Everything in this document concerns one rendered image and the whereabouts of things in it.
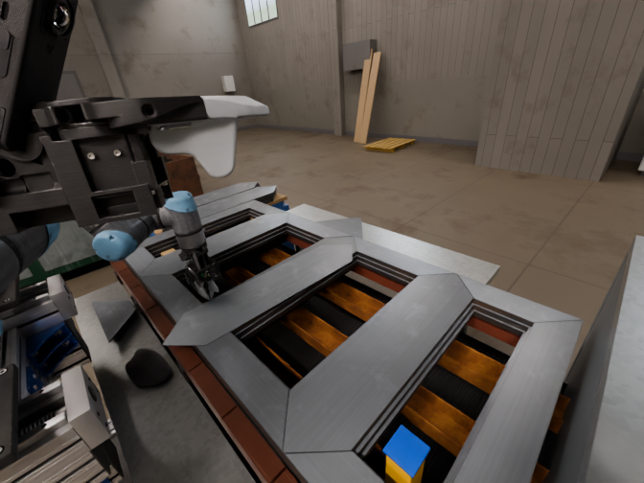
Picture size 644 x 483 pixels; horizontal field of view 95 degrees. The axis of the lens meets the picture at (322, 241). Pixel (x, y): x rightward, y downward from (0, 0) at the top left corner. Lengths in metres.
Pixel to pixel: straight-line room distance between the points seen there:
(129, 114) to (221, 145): 0.06
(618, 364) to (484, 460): 0.27
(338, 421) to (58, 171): 0.61
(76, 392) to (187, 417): 0.35
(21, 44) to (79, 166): 0.07
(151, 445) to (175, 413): 0.09
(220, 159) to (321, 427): 0.56
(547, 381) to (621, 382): 0.23
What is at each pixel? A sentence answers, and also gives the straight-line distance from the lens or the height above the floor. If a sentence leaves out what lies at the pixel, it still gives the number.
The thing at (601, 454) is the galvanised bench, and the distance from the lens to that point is 0.55.
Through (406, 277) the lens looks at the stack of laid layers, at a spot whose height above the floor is 0.85.
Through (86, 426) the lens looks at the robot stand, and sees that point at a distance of 0.75.
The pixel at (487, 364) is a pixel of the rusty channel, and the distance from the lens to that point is 1.06.
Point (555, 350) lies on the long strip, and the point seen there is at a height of 0.87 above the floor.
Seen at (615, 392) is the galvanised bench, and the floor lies 1.05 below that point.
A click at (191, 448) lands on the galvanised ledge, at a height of 0.68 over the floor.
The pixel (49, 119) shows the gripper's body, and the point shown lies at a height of 1.46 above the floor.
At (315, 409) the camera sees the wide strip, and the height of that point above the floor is 0.87.
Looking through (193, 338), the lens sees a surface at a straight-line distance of 0.94.
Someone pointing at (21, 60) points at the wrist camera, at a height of 1.49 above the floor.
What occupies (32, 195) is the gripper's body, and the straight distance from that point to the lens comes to 0.30.
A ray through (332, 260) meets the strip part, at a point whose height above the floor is 0.87.
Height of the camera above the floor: 1.47
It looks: 29 degrees down
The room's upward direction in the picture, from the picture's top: 5 degrees counter-clockwise
